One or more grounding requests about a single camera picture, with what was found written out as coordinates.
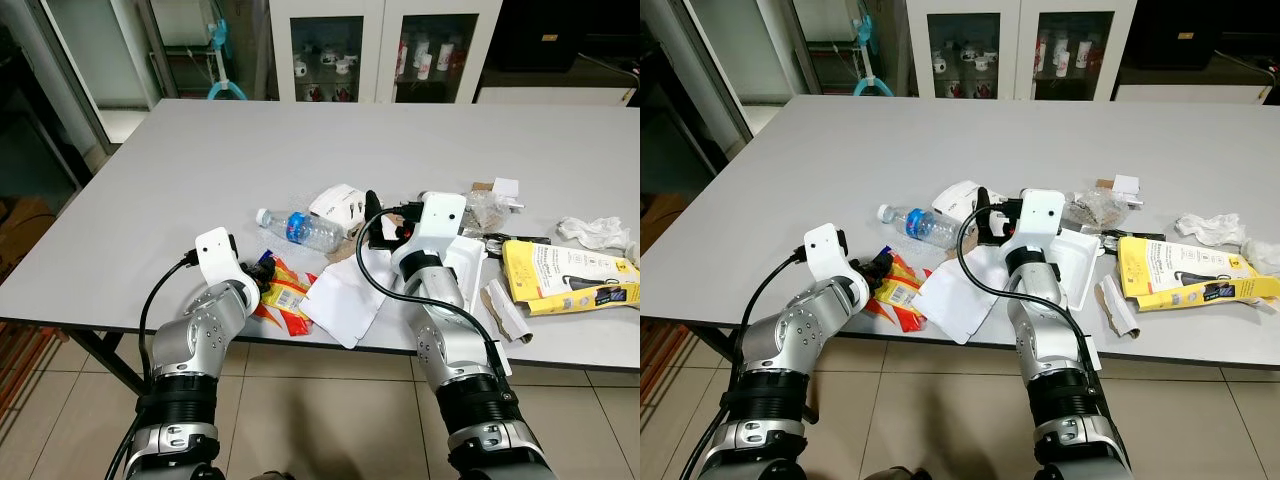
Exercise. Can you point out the orange yellow snack packet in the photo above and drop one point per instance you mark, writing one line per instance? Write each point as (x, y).
(290, 300)
(902, 295)

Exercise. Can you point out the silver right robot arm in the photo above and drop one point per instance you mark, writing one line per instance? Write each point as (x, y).
(1055, 340)
(455, 345)

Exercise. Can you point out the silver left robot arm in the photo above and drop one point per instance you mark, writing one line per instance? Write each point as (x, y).
(800, 335)
(195, 335)

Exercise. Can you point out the white crumpled paper cup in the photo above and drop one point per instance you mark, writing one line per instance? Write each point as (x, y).
(958, 198)
(338, 203)

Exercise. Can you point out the clear plastic water bottle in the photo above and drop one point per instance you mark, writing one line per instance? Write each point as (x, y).
(925, 226)
(305, 230)

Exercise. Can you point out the white flat plastic bag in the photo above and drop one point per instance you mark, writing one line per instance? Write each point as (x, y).
(345, 305)
(955, 295)

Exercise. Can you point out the white foam tray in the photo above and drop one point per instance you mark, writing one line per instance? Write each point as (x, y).
(1082, 262)
(468, 265)

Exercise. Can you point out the clear crumpled plastic wrapper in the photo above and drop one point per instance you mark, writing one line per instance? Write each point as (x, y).
(1095, 208)
(487, 210)

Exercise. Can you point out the small white box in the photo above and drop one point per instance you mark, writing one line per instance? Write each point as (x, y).
(506, 188)
(1127, 185)

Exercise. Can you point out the black pen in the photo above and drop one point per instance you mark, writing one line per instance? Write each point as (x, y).
(520, 240)
(1135, 235)

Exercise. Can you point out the beige torn cardboard tube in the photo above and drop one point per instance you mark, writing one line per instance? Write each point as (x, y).
(505, 315)
(1118, 308)

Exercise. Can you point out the white glass door cabinet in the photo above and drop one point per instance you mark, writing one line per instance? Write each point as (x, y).
(382, 50)
(1022, 48)

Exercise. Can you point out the yellow printed package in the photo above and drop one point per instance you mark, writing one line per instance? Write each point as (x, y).
(560, 275)
(1180, 268)

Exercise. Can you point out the teal and white stand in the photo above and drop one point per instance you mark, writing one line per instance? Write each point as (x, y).
(872, 86)
(225, 90)

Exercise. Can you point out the white crumpled tissue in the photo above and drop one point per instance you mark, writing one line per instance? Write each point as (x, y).
(1212, 228)
(595, 232)

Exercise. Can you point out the long white box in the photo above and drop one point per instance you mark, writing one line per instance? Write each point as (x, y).
(1185, 92)
(555, 95)

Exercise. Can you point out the white crumpled plastic bag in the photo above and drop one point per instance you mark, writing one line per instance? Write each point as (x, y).
(631, 250)
(1262, 257)

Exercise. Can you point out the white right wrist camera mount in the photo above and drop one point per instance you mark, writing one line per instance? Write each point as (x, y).
(438, 225)
(1038, 220)

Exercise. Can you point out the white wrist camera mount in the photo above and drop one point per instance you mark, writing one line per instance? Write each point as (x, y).
(1038, 220)
(438, 225)
(218, 255)
(828, 252)

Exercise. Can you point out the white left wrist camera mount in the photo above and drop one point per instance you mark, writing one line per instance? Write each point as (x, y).
(828, 252)
(218, 255)

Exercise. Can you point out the black metal table frame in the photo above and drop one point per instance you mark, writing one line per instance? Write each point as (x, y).
(110, 360)

